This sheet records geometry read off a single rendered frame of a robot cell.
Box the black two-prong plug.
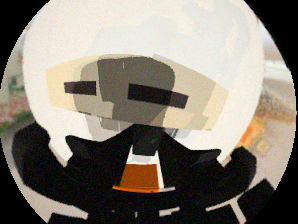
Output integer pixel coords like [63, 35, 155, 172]
[132, 124, 165, 157]

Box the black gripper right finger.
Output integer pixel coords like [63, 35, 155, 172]
[157, 131, 222, 189]

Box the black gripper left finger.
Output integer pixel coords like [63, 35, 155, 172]
[65, 125, 133, 186]

